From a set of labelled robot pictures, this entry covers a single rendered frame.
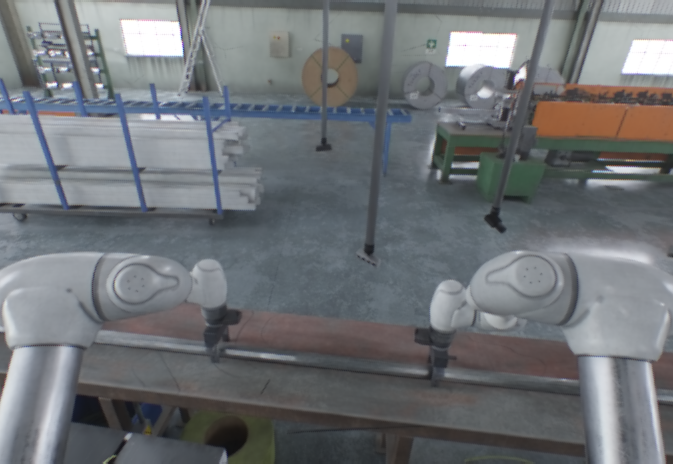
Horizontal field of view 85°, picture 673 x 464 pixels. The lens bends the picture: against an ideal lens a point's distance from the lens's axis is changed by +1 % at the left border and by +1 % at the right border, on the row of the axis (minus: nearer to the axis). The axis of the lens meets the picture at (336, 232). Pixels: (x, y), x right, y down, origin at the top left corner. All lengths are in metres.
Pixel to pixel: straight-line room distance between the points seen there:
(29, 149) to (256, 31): 9.54
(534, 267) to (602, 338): 0.16
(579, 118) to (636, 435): 5.57
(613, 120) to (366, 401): 5.63
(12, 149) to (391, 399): 4.27
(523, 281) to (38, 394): 0.79
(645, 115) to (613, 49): 9.18
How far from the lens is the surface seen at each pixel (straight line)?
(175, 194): 4.15
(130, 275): 0.73
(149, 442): 1.46
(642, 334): 0.76
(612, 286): 0.75
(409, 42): 13.20
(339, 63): 10.71
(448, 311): 1.23
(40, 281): 0.82
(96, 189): 4.51
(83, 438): 1.56
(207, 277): 1.28
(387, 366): 1.45
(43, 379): 0.80
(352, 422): 1.39
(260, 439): 2.03
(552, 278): 0.68
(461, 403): 1.44
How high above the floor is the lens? 1.90
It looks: 29 degrees down
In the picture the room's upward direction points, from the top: 2 degrees clockwise
